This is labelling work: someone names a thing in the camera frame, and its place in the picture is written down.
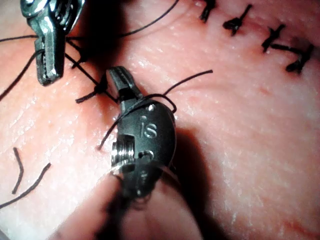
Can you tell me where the cut black thread piece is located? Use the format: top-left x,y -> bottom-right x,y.
0,162 -> 52,210
11,147 -> 25,195

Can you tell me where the black stitching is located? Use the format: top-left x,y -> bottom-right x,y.
199,0 -> 315,75

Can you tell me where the left arm needle driver jaw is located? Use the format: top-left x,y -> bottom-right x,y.
26,14 -> 65,79
34,36 -> 55,87

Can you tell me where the left arm needle driver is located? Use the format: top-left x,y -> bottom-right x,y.
19,0 -> 86,39

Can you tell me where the right arm needle driver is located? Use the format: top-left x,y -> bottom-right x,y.
110,95 -> 178,172

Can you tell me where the tissue pad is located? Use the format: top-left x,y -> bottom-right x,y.
0,0 -> 320,240

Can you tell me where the right arm needle driver jaw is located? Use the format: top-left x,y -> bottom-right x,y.
105,66 -> 126,101
117,66 -> 144,101

